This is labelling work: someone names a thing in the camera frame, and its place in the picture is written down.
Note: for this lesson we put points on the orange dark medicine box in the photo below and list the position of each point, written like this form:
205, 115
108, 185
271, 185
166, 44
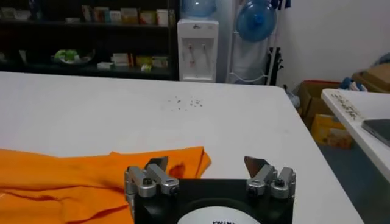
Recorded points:
100, 14

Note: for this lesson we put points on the black shelving unit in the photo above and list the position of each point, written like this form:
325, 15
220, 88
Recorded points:
45, 39

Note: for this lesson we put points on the white paper cup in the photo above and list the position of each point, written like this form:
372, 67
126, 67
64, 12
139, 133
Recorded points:
162, 17

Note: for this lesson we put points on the pale green white box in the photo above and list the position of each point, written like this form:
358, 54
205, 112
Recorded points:
23, 15

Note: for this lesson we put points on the dark blue hanging cloth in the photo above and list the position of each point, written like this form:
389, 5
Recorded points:
280, 3

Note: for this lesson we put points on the yellow green medicine box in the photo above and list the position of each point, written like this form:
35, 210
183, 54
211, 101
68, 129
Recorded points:
143, 60

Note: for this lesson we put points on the open brown cardboard box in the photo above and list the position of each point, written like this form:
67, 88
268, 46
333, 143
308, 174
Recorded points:
317, 103

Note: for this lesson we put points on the small bright green box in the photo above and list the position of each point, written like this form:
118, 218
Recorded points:
146, 67

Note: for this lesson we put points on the black tripod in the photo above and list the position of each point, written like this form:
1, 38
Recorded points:
275, 65

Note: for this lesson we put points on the dark blue bottle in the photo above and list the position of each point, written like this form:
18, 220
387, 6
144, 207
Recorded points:
35, 9

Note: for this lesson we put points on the orange t-shirt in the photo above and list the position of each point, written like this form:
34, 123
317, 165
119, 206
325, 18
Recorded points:
76, 182

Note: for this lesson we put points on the knotted white plastic bag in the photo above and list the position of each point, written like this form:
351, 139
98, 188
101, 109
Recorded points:
293, 99

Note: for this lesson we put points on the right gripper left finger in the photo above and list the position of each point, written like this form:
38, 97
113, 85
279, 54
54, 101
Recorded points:
158, 176

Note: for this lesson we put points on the blue white bag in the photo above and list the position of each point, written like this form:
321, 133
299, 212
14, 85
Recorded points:
350, 85

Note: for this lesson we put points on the beige yellow medicine box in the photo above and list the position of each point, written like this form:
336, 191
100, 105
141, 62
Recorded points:
129, 16

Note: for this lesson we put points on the steel bowl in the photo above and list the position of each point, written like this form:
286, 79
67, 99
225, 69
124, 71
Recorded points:
83, 59

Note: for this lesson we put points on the blue water jug with label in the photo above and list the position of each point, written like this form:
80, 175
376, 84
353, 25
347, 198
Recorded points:
198, 7

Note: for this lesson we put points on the red white medicine box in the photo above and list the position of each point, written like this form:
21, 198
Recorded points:
147, 17

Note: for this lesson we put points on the beige brown medicine box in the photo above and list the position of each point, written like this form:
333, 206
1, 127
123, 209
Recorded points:
171, 16

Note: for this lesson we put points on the green plastic packets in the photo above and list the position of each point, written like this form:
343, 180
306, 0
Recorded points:
67, 54

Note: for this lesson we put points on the grey striped clothes pile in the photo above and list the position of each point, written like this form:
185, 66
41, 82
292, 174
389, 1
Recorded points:
385, 59

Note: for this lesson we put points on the flat cardboard box with flap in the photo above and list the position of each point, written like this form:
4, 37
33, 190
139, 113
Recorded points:
377, 76

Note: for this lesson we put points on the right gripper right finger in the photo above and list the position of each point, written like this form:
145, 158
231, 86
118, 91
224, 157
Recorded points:
265, 175

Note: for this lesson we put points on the white green medicine box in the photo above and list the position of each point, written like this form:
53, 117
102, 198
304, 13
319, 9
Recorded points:
160, 61

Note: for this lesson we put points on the upright white red box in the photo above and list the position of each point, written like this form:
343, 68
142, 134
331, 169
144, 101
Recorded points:
86, 12

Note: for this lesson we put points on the small white green box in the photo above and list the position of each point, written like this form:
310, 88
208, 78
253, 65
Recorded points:
115, 16

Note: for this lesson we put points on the white water dispenser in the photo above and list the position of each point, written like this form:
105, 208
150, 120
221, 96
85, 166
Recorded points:
198, 61

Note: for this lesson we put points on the small yellow printed carton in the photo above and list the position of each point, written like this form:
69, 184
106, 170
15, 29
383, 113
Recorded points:
330, 134

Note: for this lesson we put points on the white box red stripe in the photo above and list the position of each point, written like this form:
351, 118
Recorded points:
122, 59

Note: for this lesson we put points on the low flat white box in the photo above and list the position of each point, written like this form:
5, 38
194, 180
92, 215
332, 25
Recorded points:
105, 65

